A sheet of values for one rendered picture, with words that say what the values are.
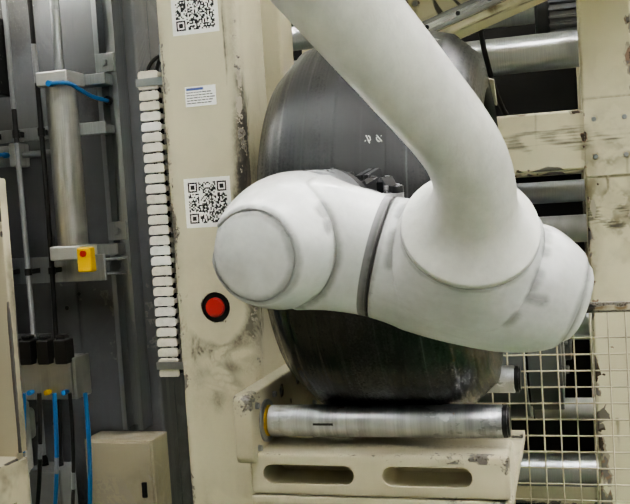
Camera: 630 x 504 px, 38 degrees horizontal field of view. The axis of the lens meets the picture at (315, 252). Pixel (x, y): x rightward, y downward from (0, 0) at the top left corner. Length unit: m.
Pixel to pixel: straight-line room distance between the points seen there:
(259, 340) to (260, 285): 0.71
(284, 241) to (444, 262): 0.12
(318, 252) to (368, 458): 0.62
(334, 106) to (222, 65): 0.27
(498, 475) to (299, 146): 0.50
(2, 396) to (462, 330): 0.75
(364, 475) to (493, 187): 0.72
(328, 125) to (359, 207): 0.46
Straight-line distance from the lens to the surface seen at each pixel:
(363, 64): 0.53
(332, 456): 1.27
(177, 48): 1.41
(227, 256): 0.68
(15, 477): 1.28
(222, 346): 1.39
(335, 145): 1.14
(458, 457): 1.24
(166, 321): 1.43
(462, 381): 1.22
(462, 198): 0.61
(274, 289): 0.67
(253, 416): 1.28
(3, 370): 1.27
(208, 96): 1.38
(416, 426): 1.25
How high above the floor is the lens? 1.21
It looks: 3 degrees down
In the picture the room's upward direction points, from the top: 4 degrees counter-clockwise
